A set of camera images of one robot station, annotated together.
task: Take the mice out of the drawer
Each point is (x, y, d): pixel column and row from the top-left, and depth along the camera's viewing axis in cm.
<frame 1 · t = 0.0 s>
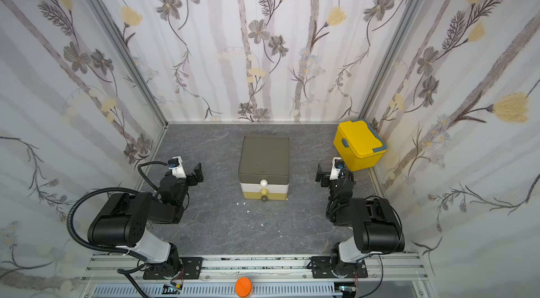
left hand: (190, 162, 91), fingers open
right hand: (332, 163, 89), fingers open
yellow lidded container: (358, 145, 96), point 14 cm above the table

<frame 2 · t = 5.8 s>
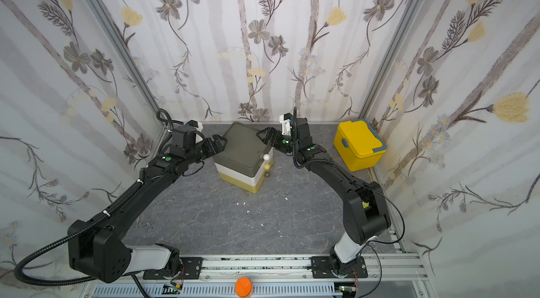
left hand: (222, 141, 80), fingers open
right hand: (264, 134, 79), fingers open
the named things where they were.

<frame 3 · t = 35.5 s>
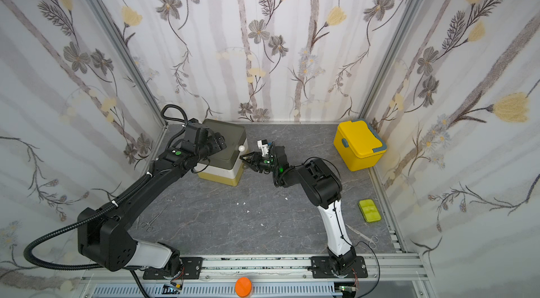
left hand: (219, 140, 82), fingers open
right hand: (241, 156, 89), fingers open
lime green small case: (370, 210, 89), on the table
the other named things where they were.

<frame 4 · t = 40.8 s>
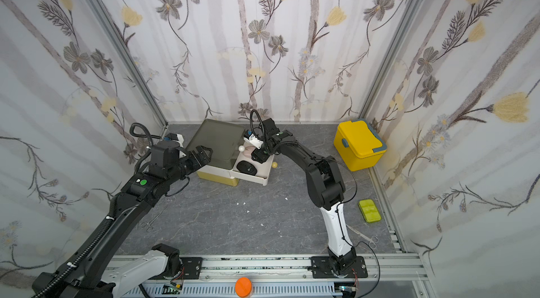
left hand: (207, 153, 74), fingers open
right hand: (259, 147, 94), fingers open
white middle drawer: (263, 169, 94), point 8 cm above the table
black computer mouse: (245, 166, 93), point 10 cm above the table
the other named things where they were.

